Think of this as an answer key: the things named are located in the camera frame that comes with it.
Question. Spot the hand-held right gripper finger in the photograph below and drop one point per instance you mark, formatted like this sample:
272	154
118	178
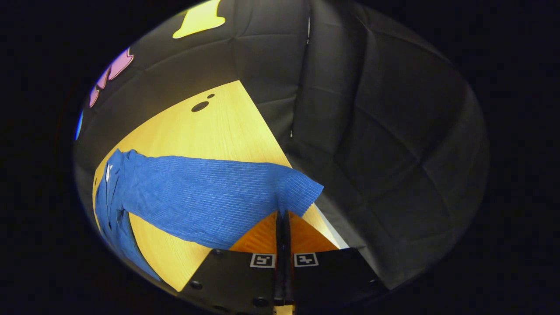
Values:
279	271
288	271

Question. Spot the large black table grommet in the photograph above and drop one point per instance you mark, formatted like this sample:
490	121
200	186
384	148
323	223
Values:
200	106

